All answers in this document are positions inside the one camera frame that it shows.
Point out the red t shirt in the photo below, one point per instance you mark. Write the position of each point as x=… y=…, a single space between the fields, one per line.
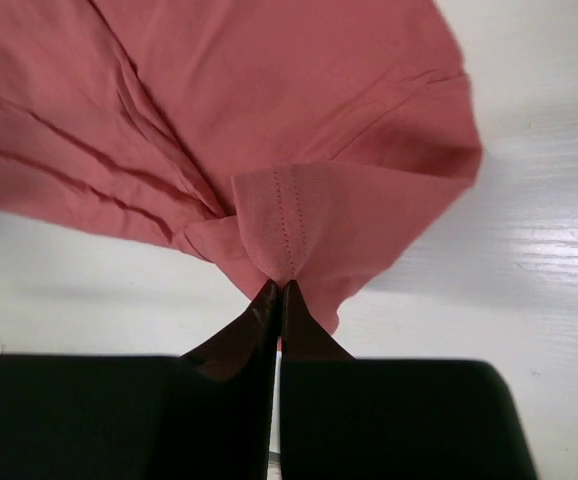
x=311 y=141

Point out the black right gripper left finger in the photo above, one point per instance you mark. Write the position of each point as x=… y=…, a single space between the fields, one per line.
x=205 y=414

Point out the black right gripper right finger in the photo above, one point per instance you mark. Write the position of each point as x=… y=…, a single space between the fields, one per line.
x=343 y=417

